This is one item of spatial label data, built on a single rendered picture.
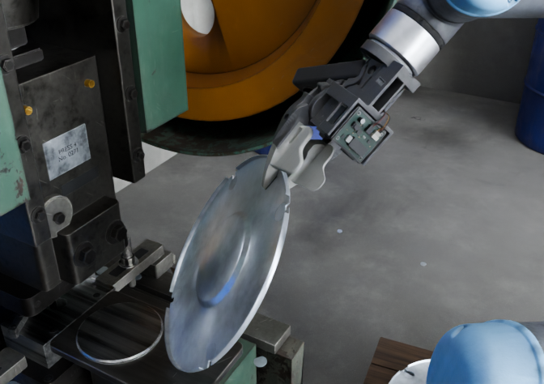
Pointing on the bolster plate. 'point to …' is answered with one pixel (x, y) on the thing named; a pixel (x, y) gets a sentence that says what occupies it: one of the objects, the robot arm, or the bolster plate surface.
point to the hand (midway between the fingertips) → (272, 179)
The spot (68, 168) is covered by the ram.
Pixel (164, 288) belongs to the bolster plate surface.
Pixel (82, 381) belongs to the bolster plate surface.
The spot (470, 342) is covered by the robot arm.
